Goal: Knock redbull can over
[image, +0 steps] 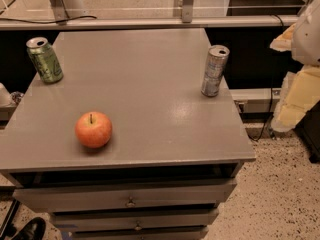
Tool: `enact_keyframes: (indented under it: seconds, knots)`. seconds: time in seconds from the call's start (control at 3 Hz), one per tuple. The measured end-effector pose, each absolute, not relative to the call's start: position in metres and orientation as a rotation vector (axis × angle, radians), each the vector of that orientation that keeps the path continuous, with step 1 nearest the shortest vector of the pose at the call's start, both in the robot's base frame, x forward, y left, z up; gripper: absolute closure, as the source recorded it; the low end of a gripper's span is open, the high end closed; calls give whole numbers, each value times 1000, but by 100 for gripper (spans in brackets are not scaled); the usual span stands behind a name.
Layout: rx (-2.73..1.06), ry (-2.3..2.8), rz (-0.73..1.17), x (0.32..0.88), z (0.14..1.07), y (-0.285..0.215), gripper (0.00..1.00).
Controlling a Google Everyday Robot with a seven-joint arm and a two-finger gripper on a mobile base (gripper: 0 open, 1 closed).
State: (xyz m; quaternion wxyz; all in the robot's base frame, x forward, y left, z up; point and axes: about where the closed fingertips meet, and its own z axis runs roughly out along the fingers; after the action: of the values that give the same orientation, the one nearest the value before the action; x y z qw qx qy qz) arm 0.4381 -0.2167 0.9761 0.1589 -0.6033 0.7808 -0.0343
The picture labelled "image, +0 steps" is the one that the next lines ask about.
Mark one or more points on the yellow foam padded gripper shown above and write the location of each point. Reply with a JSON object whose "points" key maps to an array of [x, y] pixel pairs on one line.
{"points": [[308, 39]]}

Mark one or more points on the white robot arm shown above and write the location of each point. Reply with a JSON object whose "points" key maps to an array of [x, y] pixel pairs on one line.
{"points": [[311, 15]]}

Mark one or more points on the silver redbull can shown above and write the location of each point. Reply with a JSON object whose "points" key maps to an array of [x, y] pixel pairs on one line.
{"points": [[216, 61]]}

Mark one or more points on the green soda can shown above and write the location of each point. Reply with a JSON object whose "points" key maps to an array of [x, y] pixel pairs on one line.
{"points": [[44, 60]]}

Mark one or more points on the top grey drawer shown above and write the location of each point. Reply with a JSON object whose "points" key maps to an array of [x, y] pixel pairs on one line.
{"points": [[91, 198]]}

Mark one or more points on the grey drawer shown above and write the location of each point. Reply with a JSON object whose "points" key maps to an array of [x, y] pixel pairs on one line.
{"points": [[91, 198], [135, 220], [174, 233]]}

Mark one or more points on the grey drawer cabinet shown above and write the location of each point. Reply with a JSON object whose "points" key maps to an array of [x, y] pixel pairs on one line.
{"points": [[148, 82]]}

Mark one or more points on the middle grey drawer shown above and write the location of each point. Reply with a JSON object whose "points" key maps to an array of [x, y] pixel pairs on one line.
{"points": [[135, 220]]}

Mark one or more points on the bottom grey drawer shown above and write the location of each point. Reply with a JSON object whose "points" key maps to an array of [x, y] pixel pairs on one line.
{"points": [[174, 233]]}

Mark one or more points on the red orange apple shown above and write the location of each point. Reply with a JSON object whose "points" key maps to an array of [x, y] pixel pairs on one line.
{"points": [[93, 129]]}

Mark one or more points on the black shoe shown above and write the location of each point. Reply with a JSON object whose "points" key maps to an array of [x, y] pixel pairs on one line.
{"points": [[33, 230]]}

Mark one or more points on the metal frame rail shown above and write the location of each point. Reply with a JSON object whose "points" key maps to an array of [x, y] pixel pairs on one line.
{"points": [[8, 24]]}

